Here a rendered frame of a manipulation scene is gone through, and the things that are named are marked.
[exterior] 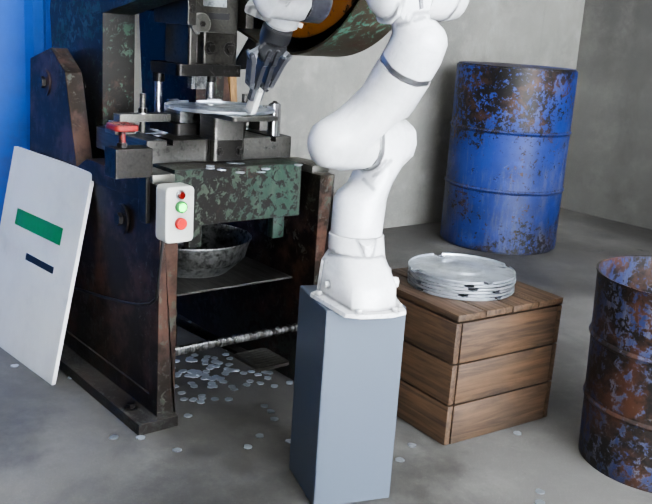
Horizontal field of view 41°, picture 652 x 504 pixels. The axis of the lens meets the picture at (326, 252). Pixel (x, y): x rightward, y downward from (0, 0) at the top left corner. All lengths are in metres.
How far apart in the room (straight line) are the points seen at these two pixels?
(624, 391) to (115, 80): 1.56
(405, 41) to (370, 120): 0.17
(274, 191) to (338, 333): 0.66
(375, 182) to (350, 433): 0.54
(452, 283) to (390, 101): 0.71
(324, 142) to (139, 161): 0.55
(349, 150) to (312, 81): 2.42
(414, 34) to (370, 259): 0.47
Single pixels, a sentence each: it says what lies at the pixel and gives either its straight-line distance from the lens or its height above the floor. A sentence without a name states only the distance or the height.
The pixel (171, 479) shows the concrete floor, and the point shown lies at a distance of 2.07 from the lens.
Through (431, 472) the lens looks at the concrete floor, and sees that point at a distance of 2.16.
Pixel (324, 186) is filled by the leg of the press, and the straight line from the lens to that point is 2.38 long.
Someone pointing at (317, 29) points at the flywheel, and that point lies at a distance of 2.56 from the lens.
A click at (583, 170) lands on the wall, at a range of 5.56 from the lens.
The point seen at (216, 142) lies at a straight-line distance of 2.30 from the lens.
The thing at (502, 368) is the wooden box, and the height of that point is 0.18.
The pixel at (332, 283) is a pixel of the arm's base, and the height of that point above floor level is 0.49.
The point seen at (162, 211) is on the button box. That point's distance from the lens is 2.08.
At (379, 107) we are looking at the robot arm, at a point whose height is 0.87.
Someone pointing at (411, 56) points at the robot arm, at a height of 0.97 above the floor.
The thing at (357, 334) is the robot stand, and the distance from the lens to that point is 1.83.
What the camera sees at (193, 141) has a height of 0.70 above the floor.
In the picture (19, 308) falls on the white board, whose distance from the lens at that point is 2.76.
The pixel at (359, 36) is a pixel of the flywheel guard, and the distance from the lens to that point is 2.49.
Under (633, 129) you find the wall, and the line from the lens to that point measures 5.37.
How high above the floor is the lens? 1.01
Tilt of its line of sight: 15 degrees down
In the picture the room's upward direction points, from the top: 4 degrees clockwise
